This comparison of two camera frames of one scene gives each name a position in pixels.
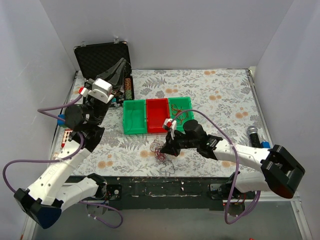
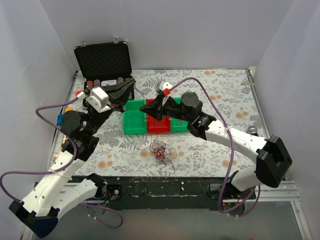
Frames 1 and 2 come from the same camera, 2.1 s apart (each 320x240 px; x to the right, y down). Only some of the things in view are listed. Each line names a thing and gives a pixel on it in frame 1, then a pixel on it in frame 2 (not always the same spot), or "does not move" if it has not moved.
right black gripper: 173,141 -> 160,110
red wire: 159,155 does not move
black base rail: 170,193 does not move
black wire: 166,165 does not move
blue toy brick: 61,122 does not move
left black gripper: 110,81 -> 111,97
